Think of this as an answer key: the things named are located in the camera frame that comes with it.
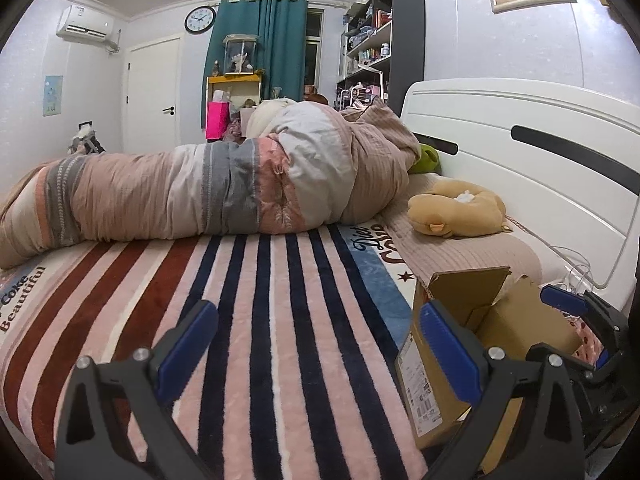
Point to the small blue wall poster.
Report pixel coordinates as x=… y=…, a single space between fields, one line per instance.
x=53 y=95

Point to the window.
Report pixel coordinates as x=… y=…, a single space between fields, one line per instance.
x=313 y=55

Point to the pink printed bed sheet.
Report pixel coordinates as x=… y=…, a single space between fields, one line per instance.
x=587 y=332

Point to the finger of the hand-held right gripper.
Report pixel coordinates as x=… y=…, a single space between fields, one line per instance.
x=562 y=296
x=602 y=361

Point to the white air conditioner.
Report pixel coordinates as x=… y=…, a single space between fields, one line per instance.
x=85 y=27

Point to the black bookshelf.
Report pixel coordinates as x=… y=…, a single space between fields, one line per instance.
x=407 y=35

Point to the white door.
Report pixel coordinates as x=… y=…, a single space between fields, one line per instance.
x=152 y=85

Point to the glass display case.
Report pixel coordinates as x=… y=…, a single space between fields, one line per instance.
x=241 y=55

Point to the white pink storage rack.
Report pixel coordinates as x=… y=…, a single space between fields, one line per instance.
x=357 y=95

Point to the brown cardboard box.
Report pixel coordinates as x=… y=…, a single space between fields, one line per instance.
x=530 y=325

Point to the pink gift bag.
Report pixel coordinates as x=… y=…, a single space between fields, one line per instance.
x=217 y=120

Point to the white bed headboard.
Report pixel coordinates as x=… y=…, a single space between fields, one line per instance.
x=525 y=170

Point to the green plush toy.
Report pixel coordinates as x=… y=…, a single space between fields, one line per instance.
x=427 y=157

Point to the rolled pink grey duvet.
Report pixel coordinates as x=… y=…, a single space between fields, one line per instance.
x=175 y=190

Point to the round wall clock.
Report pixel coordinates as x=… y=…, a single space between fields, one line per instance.
x=200 y=20

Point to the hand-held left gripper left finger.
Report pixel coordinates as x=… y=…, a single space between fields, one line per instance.
x=187 y=345

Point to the teal curtain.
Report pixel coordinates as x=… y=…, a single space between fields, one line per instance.
x=275 y=40

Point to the yellow plush toy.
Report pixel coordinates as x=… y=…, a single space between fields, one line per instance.
x=465 y=215

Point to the yellow shelf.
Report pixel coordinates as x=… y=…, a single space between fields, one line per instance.
x=235 y=79

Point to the striped plush blanket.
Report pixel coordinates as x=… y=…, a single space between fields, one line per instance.
x=280 y=310

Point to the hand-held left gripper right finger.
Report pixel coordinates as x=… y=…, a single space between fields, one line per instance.
x=450 y=355

